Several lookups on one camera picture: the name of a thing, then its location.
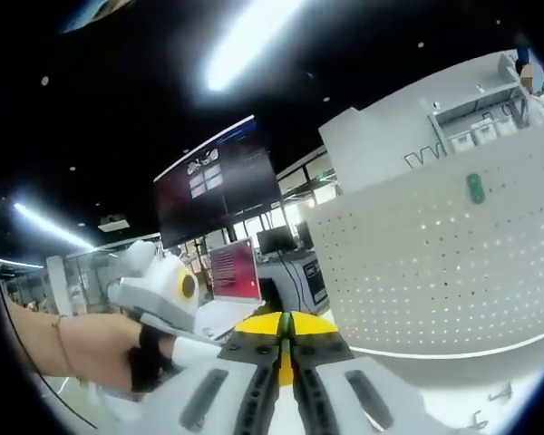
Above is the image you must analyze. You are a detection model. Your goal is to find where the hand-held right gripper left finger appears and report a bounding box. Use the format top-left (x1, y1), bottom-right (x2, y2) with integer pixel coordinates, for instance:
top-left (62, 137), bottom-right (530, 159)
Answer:
top-left (138, 312), bottom-right (285, 435)

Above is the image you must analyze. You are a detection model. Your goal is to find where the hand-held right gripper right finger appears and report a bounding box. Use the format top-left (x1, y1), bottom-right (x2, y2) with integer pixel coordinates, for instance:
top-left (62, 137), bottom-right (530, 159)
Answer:
top-left (289, 312), bottom-right (441, 435)

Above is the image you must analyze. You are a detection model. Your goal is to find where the green hook assembly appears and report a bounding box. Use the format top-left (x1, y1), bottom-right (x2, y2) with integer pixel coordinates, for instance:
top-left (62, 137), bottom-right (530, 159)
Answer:
top-left (278, 311), bottom-right (294, 353)
top-left (465, 171), bottom-right (488, 204)

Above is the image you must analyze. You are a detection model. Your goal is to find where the white perforated mounting plate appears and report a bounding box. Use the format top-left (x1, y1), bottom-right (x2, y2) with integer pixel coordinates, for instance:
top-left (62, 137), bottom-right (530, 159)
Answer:
top-left (306, 135), bottom-right (544, 360)

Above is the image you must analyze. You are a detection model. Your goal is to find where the loose metal hook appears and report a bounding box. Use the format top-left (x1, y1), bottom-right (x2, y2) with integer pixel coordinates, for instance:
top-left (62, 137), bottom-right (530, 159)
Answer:
top-left (487, 382), bottom-right (514, 403)

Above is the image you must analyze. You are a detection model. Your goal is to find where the person's left hand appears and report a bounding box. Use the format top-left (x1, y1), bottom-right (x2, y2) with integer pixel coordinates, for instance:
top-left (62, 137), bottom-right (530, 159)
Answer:
top-left (90, 315), bottom-right (174, 394)

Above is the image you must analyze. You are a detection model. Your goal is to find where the laptop with red screen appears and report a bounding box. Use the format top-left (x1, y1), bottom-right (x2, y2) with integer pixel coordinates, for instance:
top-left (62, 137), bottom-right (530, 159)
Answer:
top-left (193, 238), bottom-right (265, 340)

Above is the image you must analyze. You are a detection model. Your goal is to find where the large dark display screen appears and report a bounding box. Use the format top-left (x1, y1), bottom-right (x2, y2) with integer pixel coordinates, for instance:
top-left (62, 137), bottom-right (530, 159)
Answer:
top-left (153, 115), bottom-right (285, 249)

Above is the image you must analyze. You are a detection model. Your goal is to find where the grey equipment cabinet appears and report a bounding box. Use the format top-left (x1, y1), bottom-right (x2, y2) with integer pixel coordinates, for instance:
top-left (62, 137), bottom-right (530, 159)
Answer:
top-left (294, 251), bottom-right (331, 317)

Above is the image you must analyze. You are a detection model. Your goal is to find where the ceiling light strip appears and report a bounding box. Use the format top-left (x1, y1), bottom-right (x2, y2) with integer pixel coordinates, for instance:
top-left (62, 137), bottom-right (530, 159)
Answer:
top-left (11, 201), bottom-right (96, 251)
top-left (203, 0), bottom-right (309, 92)

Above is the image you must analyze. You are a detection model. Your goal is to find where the black computer monitor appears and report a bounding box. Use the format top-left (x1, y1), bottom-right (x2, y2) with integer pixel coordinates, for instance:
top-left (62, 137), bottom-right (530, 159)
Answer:
top-left (257, 227), bottom-right (296, 256)

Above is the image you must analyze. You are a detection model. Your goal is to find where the white storage bin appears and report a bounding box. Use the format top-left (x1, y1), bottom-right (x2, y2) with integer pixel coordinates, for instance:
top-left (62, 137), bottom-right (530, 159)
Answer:
top-left (451, 130), bottom-right (476, 151)
top-left (473, 121), bottom-right (499, 145)
top-left (496, 116), bottom-right (519, 138)

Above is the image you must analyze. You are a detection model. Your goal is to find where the thin wrist bracelet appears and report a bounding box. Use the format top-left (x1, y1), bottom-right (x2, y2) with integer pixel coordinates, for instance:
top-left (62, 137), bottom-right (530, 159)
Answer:
top-left (52, 314), bottom-right (79, 378)

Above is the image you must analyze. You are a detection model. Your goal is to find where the zigzag metal wire rack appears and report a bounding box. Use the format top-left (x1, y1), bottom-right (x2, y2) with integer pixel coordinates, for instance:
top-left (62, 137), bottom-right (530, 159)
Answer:
top-left (404, 143), bottom-right (446, 169)

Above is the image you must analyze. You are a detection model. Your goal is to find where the grey wall shelf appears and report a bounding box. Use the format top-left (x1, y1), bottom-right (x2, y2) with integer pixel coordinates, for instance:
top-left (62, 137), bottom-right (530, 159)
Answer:
top-left (428, 52), bottom-right (544, 153)

